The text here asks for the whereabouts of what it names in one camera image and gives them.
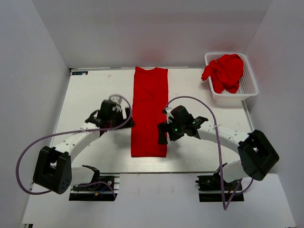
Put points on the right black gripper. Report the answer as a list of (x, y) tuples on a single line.
[(164, 128)]

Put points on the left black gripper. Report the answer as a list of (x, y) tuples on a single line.
[(128, 112)]

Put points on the red t shirt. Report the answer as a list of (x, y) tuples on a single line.
[(150, 95), (225, 73)]

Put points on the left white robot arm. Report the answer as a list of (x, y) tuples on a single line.
[(54, 169)]

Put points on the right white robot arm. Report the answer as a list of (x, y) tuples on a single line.
[(257, 156)]

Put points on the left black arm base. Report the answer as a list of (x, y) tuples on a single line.
[(95, 186)]

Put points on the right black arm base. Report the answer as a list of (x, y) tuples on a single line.
[(210, 189)]

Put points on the blue label sticker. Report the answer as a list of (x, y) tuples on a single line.
[(79, 73)]

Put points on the red t shirt in basket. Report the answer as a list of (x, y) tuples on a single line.
[(225, 73)]

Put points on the white plastic basket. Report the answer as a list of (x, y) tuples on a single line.
[(247, 83)]

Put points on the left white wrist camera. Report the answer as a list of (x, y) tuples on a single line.
[(117, 105)]

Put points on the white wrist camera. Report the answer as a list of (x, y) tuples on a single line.
[(117, 105), (169, 116)]

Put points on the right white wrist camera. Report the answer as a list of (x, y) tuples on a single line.
[(169, 116)]

